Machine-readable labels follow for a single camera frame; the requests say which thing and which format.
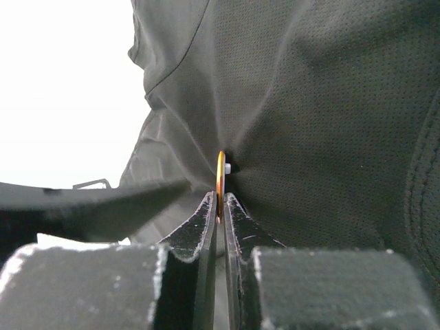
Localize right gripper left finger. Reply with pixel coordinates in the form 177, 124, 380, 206
1, 192, 217, 329

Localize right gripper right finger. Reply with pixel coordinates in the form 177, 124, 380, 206
223, 193, 439, 329

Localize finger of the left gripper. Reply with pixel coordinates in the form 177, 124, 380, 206
1, 179, 190, 261

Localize orange round brooch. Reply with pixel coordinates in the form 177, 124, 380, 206
216, 151, 232, 223

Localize black t-shirt garment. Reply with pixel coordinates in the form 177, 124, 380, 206
120, 1, 439, 306

